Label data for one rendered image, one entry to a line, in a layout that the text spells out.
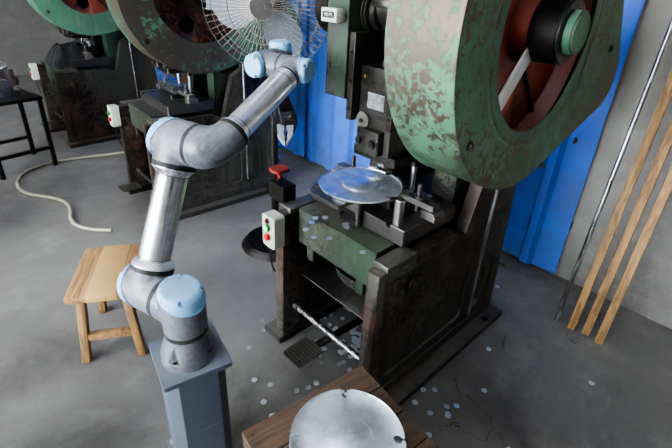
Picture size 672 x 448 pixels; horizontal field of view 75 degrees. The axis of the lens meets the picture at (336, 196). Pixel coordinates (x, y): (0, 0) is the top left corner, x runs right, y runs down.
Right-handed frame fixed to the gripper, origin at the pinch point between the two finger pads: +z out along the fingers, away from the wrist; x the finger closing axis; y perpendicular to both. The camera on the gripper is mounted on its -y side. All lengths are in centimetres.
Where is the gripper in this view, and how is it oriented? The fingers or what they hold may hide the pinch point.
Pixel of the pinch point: (285, 143)
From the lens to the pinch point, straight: 161.3
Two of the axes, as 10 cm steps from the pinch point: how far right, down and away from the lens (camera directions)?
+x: -9.3, 1.5, -3.2
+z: -0.2, 8.8, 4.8
